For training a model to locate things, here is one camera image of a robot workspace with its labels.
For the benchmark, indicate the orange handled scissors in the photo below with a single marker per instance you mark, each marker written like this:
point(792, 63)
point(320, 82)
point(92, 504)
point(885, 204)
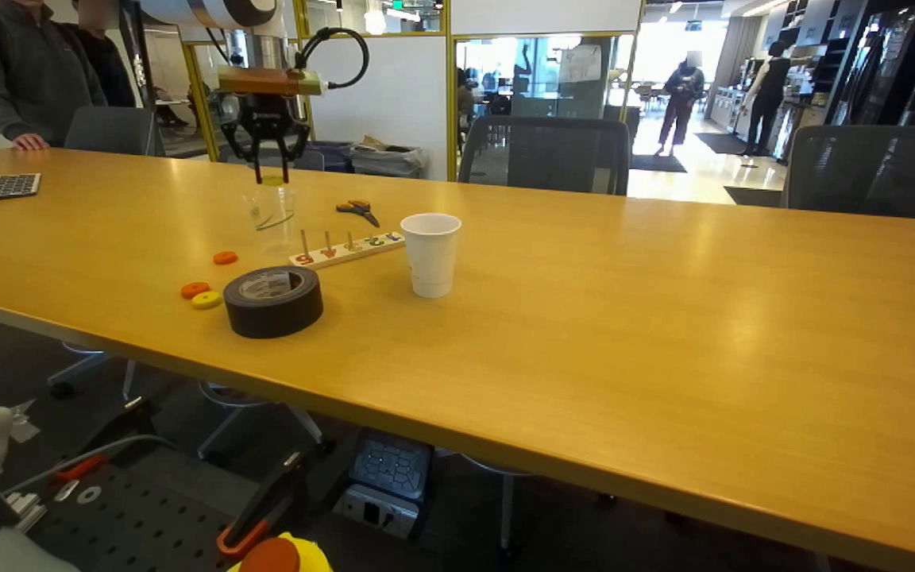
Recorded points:
point(361, 207)

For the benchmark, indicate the clear plastic cup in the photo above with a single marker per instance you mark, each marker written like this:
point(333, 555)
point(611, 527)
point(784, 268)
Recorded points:
point(271, 218)

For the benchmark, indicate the grey box under table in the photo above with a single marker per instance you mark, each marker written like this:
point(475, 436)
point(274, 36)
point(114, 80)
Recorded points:
point(385, 483)

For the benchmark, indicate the person in grey jacket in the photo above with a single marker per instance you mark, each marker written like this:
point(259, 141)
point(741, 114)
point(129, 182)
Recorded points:
point(43, 78)

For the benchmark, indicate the wooden number peg board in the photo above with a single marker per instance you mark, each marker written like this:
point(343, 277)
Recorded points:
point(326, 249)

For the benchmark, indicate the yellow red emergency stop button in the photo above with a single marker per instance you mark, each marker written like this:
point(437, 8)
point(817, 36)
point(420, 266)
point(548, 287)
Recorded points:
point(282, 555)

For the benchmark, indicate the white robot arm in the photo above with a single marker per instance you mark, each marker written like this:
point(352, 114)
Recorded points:
point(235, 28)

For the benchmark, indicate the orange disc beside yellow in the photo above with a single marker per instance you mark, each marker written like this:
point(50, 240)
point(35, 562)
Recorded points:
point(189, 289)

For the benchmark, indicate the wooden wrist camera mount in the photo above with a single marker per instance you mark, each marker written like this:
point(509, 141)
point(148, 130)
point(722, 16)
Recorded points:
point(268, 82)

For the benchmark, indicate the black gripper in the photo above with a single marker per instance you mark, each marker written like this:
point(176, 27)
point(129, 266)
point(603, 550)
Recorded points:
point(271, 117)

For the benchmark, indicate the black duct tape roll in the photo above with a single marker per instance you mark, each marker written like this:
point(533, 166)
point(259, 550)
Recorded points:
point(274, 299)

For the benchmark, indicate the dark chair far right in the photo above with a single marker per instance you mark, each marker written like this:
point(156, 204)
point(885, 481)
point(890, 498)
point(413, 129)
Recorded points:
point(853, 169)

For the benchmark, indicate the person standing in background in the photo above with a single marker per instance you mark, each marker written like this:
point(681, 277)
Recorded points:
point(684, 90)

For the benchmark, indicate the white paper cup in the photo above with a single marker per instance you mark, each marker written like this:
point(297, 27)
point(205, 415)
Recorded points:
point(430, 253)

